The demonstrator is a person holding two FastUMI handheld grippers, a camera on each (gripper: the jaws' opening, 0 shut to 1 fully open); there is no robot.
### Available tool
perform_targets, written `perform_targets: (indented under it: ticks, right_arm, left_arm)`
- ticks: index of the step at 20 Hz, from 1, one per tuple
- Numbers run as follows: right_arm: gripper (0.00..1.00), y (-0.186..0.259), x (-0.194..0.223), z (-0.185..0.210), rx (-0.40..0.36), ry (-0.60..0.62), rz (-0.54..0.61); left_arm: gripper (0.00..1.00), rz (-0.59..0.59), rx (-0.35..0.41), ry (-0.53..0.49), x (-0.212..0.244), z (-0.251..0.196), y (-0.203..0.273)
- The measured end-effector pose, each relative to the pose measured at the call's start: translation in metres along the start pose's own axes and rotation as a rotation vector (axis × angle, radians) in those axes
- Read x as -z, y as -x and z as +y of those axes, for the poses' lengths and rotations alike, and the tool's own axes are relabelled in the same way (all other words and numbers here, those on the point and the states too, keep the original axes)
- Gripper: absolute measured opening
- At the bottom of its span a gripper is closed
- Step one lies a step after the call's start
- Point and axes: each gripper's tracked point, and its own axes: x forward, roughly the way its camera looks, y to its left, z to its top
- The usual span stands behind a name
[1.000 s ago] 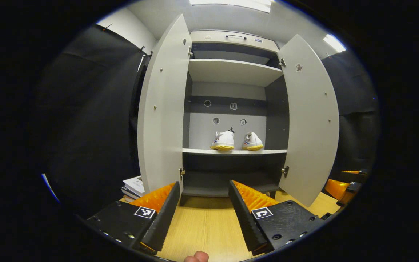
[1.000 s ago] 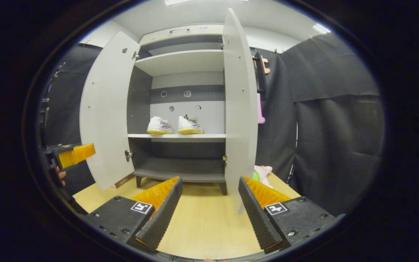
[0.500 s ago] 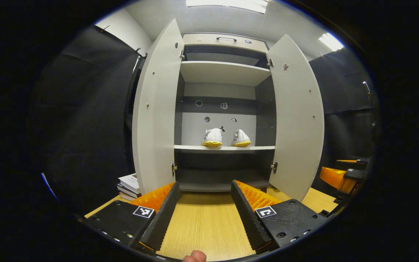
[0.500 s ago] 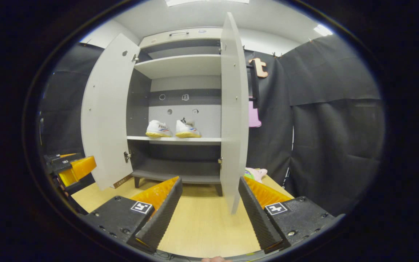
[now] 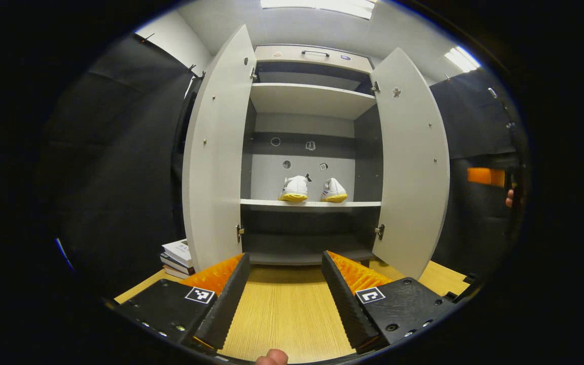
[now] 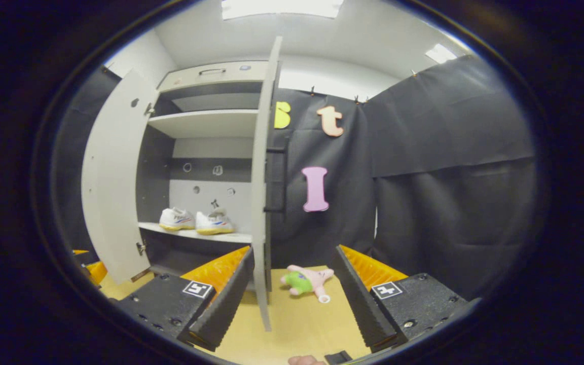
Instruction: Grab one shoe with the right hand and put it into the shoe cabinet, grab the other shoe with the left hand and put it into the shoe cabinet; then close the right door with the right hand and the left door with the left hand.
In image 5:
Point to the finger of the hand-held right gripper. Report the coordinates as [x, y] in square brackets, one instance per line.
[479, 176]

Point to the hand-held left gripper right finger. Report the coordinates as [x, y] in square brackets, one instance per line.
[345, 299]

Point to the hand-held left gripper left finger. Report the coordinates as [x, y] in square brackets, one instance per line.
[226, 299]

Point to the white shoe cabinet door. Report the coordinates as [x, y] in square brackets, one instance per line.
[413, 167]
[216, 162]

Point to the white yellow-soled shoe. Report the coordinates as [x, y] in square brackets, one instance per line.
[294, 187]
[333, 190]

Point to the white shoe cabinet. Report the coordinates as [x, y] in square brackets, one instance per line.
[312, 99]

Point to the dark-edged book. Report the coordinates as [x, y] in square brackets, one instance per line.
[173, 269]

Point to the white portrait cover book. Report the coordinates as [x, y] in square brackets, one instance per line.
[178, 251]

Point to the ceiling light panel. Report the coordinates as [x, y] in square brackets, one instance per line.
[317, 6]
[458, 61]
[472, 55]

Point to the black backdrop cloth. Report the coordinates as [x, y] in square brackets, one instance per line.
[119, 167]

